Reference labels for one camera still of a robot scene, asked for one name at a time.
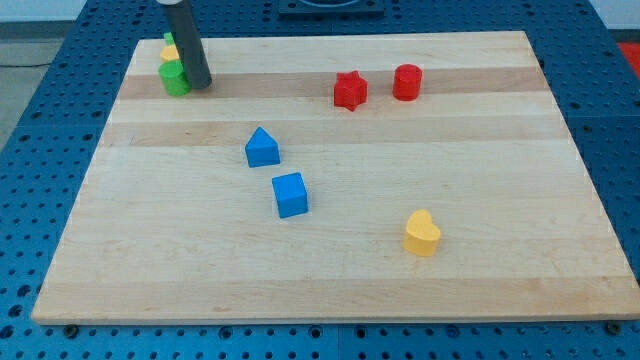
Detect blue triangular prism block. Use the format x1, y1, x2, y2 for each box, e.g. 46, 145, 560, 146
245, 127, 281, 168

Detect small green block behind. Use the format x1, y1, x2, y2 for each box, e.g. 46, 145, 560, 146
163, 32, 174, 45

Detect yellow heart block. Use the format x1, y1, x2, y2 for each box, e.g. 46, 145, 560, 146
403, 209, 441, 257

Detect blue cube block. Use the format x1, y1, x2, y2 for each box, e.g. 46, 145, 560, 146
271, 172, 309, 218

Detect light wooden board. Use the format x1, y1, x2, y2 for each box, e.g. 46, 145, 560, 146
32, 31, 639, 325

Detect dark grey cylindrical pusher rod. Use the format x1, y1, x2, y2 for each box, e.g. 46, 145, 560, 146
162, 0, 212, 90

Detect red cylinder block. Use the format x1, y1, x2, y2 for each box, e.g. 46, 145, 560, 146
392, 64, 423, 101

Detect red star block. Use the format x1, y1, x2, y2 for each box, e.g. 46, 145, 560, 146
333, 71, 368, 112

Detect yellow block behind rod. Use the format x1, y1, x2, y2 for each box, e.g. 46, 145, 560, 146
160, 44, 180, 63

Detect green cylinder block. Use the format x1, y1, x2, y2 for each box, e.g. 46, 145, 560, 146
158, 60, 191, 96

